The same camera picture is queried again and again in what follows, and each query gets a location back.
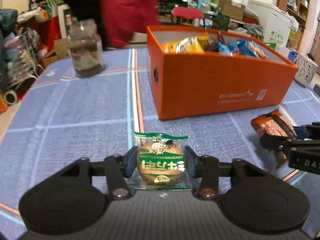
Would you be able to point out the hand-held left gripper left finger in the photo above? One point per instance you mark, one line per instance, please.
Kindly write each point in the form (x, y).
(131, 161)

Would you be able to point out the brown cardboard box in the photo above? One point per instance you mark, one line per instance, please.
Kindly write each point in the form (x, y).
(231, 10)

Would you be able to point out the orange cardboard box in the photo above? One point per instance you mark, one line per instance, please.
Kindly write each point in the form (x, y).
(200, 85)

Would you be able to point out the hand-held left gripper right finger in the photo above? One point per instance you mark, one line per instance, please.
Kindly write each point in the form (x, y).
(190, 162)

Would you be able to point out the white glass-door cabinet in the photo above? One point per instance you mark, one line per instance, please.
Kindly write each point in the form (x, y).
(61, 17)

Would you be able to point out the glass jar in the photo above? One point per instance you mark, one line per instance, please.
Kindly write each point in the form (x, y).
(86, 55)

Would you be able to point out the white chest freezer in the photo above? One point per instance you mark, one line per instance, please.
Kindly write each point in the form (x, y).
(272, 22)

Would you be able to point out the black rectangular box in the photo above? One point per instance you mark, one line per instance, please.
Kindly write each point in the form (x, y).
(317, 90)

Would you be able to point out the blue checked tablecloth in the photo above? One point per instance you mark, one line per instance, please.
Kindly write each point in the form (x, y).
(75, 110)

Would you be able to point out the dark green padded jacket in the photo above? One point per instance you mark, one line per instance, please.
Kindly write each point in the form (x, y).
(7, 20)

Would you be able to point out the tape roll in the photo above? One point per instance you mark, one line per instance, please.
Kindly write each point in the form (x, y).
(5, 97)

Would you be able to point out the yellow cake packet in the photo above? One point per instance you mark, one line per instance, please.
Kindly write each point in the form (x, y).
(191, 46)

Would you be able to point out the red folding chair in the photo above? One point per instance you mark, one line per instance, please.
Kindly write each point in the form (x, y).
(187, 12)

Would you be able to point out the green biscuit packet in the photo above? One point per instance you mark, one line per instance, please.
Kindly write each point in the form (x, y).
(160, 165)

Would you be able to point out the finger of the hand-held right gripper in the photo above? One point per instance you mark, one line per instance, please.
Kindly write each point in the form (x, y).
(302, 133)
(300, 155)

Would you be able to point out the yellow chips packet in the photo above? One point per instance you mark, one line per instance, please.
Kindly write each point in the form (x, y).
(168, 46)

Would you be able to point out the white patterned mug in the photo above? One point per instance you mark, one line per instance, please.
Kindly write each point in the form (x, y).
(306, 70)

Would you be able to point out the orange brown snack packet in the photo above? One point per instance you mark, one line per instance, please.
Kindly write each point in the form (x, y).
(267, 126)

